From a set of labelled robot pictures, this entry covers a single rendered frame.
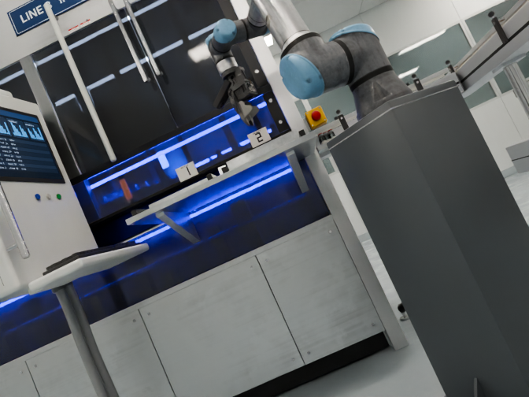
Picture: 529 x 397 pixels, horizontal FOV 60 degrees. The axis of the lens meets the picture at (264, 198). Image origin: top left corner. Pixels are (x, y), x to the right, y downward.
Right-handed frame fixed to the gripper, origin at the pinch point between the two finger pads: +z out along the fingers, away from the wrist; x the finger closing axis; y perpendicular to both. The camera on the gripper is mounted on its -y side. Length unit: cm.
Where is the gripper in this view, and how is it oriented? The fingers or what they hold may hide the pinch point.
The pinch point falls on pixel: (248, 123)
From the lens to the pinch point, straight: 172.2
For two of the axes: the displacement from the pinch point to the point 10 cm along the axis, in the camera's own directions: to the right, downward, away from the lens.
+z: 4.2, 9.0, -0.9
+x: 4.5, -1.2, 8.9
